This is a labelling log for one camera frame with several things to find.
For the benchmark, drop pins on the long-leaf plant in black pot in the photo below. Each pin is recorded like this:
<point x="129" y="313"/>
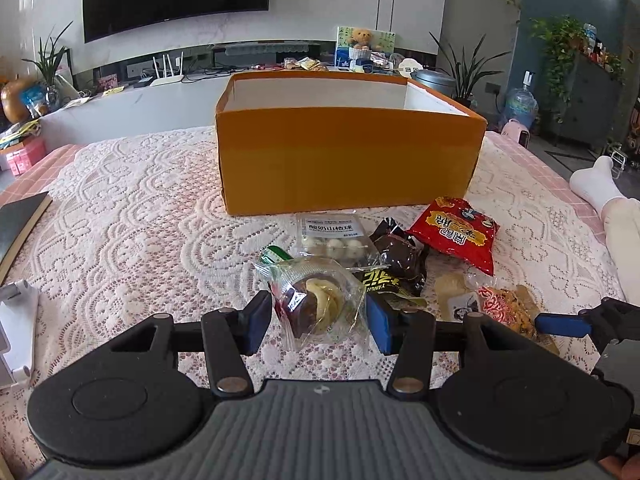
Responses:
<point x="465" y="75"/>

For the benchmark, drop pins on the blue water bottle with pump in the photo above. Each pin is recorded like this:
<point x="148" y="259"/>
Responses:
<point x="520" y="105"/>

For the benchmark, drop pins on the clear packet of white balls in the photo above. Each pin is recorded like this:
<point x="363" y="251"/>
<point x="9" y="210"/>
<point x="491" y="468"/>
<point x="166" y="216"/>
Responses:
<point x="332" y="242"/>

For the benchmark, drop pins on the person's right hand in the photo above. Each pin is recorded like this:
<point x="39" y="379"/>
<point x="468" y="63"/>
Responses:
<point x="627" y="470"/>

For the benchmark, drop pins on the white marble television cabinet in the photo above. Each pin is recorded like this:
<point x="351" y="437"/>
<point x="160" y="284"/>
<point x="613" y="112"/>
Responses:
<point x="150" y="105"/>

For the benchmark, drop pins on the yellow papers stack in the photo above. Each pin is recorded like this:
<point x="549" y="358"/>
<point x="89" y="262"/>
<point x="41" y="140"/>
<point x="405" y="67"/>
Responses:
<point x="17" y="132"/>

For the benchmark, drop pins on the dark chocolate cake packet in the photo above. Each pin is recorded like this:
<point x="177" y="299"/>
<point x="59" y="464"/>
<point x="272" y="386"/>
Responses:
<point x="397" y="257"/>

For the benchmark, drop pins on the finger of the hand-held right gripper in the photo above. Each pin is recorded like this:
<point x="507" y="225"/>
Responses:
<point x="562" y="325"/>

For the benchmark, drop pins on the clear packet brown cream cake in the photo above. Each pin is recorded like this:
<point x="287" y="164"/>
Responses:
<point x="312" y="300"/>

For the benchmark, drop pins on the pink space heater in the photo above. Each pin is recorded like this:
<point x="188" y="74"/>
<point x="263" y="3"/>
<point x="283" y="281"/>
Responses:
<point x="517" y="132"/>

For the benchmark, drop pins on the white router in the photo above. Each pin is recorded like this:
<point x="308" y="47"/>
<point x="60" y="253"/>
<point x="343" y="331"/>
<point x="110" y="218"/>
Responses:
<point x="167" y="80"/>

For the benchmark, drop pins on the person's right leg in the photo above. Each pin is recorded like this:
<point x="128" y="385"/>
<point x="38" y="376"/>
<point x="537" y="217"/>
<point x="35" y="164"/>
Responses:
<point x="620" y="230"/>

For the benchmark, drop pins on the brown teddy bear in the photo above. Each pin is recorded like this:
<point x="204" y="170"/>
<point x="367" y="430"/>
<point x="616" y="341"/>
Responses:
<point x="360" y="39"/>

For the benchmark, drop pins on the white plastic stand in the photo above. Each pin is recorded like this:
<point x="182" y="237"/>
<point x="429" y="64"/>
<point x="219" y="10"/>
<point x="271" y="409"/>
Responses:
<point x="17" y="330"/>

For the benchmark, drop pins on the pink storage box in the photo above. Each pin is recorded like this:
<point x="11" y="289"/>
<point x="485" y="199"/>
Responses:
<point x="25" y="157"/>

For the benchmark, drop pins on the red patterned snack packet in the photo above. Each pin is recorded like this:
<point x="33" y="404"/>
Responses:
<point x="505" y="307"/>

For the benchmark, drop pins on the gold vase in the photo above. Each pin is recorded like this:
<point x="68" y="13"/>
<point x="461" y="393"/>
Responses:
<point x="15" y="102"/>

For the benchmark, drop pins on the grey metal trash can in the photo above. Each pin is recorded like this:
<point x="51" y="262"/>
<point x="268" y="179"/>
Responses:
<point x="435" y="80"/>

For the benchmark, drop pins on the green snack packet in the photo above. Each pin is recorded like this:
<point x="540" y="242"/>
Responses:
<point x="274" y="255"/>

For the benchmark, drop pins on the green framed picture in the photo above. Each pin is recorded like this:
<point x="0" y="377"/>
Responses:
<point x="385" y="40"/>

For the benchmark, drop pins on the black yellow snack packet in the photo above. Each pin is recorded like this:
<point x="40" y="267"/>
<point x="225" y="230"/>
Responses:
<point x="380" y="280"/>

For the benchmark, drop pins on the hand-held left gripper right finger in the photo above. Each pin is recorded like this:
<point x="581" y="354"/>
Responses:
<point x="381" y="325"/>

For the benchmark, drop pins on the yellow snack bags pile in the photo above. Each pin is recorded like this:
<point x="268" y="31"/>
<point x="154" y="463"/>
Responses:
<point x="305" y="64"/>

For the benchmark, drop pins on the beige biscuit packet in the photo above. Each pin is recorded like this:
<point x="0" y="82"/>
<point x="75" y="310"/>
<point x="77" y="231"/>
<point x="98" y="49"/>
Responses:
<point x="450" y="287"/>

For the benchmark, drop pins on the dark grey sideboard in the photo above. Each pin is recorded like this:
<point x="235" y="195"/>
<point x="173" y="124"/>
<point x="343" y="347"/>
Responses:
<point x="585" y="105"/>

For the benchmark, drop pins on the black notebook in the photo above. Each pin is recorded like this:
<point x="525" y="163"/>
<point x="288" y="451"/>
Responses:
<point x="17" y="220"/>

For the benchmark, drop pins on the leafy pothos plant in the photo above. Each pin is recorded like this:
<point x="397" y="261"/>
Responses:
<point x="555" y="45"/>

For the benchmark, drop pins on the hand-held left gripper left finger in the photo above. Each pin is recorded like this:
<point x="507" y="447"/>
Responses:
<point x="257" y="321"/>

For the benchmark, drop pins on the green plant in glass vase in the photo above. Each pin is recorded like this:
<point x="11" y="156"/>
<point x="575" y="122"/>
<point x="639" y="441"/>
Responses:
<point x="50" y="65"/>

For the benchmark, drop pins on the orange cardboard box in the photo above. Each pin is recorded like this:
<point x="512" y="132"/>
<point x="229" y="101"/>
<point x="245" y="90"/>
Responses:
<point x="350" y="160"/>

